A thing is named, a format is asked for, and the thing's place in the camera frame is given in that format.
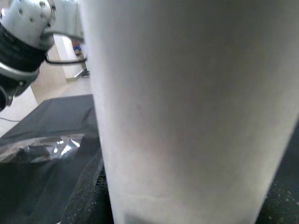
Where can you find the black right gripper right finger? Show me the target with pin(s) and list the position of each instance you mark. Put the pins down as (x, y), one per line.
(280, 207)

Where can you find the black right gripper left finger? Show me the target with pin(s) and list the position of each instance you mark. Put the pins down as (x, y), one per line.
(88, 200)

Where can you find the white plastic table leg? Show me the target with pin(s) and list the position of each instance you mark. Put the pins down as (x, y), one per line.
(187, 105)

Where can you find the clear tape piece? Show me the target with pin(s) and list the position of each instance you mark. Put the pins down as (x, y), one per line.
(42, 147)

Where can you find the black tablecloth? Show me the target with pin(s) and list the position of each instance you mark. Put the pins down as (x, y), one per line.
(46, 116)

